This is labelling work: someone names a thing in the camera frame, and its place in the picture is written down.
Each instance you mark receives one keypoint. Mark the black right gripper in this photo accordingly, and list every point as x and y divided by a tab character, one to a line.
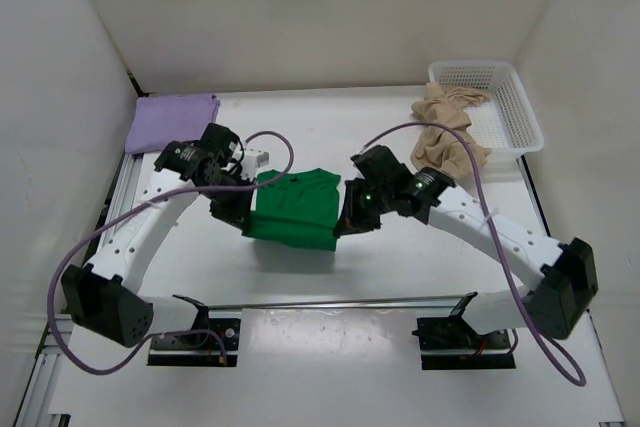
351	220

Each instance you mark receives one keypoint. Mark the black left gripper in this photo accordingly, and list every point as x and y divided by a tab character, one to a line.
239	213

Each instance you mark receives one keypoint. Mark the beige t shirt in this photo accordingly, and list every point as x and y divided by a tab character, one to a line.
439	149

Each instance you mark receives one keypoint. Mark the purple t shirt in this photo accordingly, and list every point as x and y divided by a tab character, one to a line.
158	120

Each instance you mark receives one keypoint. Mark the green t shirt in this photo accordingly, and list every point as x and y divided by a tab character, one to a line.
300	210

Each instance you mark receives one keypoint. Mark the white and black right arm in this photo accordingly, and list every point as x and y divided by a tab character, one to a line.
558	280

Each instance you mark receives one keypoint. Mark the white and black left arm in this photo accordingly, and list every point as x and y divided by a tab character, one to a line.
102	296

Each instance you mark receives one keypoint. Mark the white plastic basket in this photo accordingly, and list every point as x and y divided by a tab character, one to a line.
505	123

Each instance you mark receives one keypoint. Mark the aluminium table edge rail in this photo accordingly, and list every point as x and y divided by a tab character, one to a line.
446	303

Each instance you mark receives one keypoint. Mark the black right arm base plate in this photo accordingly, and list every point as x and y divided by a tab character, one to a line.
449	344

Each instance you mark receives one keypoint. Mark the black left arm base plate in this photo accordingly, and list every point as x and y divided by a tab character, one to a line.
216	349

